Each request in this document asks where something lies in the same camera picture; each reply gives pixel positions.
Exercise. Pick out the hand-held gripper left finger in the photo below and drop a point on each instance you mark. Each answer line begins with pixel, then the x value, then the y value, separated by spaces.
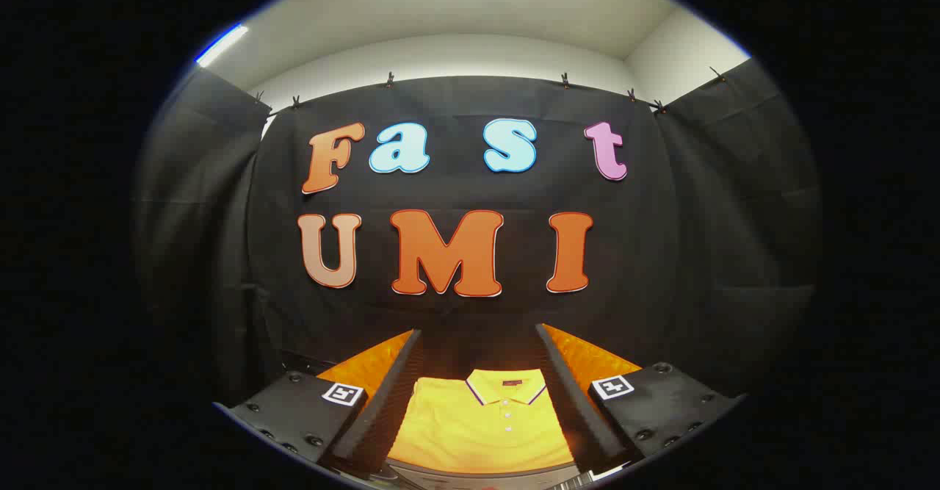
pixel 393 394

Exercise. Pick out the yellow polo shirt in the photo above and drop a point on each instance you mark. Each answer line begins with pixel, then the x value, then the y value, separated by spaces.
pixel 477 431

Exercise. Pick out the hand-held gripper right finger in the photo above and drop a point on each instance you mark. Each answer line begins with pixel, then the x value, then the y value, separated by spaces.
pixel 569 394

